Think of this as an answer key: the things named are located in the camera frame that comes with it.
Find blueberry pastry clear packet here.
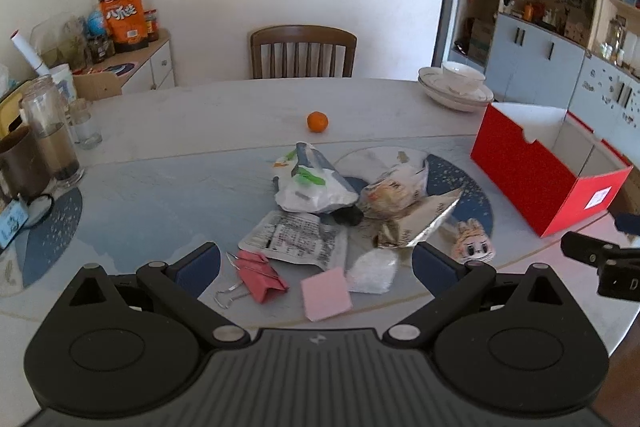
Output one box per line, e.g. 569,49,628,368
358,162,428,219

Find brown mug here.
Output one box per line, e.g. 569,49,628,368
1,126,51,202

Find wall storage cabinet unit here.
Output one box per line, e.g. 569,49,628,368
433,0,639,159

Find small drinking glass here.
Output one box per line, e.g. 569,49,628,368
68,98,102,150

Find red binder clip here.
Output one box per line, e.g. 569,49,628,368
214,251,290,309

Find small dark bottle blue label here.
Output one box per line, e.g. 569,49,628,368
331,205,363,227

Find white side cabinet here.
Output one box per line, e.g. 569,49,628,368
74,28,176,102

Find wooden chair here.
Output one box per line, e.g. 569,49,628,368
248,25,358,79

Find labubu plush face toy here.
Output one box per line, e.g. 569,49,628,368
451,218,496,263

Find clear bubble plastic bag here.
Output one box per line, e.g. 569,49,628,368
345,248,399,295

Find white bowl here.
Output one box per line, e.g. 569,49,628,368
442,61,485,94

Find glass jar with dark contents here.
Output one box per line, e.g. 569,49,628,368
20,75,84,188

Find silver foil wrapper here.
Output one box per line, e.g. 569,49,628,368
376,188,463,249

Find white blue green snack bag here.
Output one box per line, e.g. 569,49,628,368
272,142,358,215

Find orange snack bag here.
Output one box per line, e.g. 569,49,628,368
99,0,149,53

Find stacked white plates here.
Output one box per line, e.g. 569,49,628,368
418,67,495,113

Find orange tangerine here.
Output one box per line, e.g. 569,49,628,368
306,112,330,133

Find printed text white packet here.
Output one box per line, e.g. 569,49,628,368
238,210,348,271

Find red sauce jar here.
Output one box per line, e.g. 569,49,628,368
144,10,160,42

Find red cardboard box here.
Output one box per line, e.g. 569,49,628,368
471,103,632,237

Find pink sticky note pad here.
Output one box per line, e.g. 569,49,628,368
300,268,352,322

